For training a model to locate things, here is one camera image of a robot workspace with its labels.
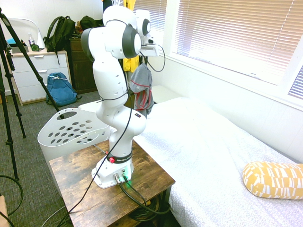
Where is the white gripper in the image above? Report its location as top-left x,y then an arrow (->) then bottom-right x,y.
139,44 -> 160,66

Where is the grey garment with red trim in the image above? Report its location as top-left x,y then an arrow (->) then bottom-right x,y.
130,62 -> 155,119

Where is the dark green bag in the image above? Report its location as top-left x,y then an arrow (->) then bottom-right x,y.
79,15 -> 104,32

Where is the white perforated laundry basket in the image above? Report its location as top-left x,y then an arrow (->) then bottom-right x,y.
37,107 -> 112,164

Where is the yellow hanging garment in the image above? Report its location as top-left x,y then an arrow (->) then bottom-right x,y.
122,0 -> 140,73

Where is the black coat stand pole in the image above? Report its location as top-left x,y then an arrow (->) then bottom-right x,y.
143,55 -> 155,105

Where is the narrow white window blind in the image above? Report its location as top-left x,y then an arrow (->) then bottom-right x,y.
132,0 -> 168,43

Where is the dark wooden cabinet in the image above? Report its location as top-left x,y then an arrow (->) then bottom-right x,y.
68,37 -> 98,95

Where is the dark green backpack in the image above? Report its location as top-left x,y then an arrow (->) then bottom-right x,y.
43,16 -> 77,66

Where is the blue backpack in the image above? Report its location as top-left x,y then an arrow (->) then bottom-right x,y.
45,72 -> 78,107

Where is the wide white window blind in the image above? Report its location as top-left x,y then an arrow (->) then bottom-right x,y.
172,0 -> 303,86

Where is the bed with white sheet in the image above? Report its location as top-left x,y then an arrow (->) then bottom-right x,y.
132,96 -> 303,227

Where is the white desk lamp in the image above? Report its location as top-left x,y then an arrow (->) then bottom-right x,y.
4,17 -> 46,51

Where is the white drawer dresser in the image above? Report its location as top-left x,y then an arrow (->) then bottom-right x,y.
10,48 -> 72,106

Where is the grey box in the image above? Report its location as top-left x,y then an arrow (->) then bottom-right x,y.
10,45 -> 29,55

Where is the black tripod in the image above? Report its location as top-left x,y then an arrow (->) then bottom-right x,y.
0,7 -> 60,182

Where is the rustic wooden side table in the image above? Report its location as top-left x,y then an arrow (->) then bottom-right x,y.
48,139 -> 176,227

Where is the yellow white patterned pillow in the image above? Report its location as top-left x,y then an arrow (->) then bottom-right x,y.
242,161 -> 303,201

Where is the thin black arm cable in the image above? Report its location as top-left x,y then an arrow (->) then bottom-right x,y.
56,18 -> 166,227

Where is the dark robot base cable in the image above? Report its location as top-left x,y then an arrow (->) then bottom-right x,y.
122,173 -> 171,215
114,174 -> 171,215

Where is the coiled black cable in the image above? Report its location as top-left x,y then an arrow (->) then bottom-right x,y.
128,197 -> 167,222

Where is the black looped floor cable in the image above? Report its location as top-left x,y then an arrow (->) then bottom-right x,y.
0,174 -> 25,227

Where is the grey floor cable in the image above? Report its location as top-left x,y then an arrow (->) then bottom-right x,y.
41,204 -> 70,227

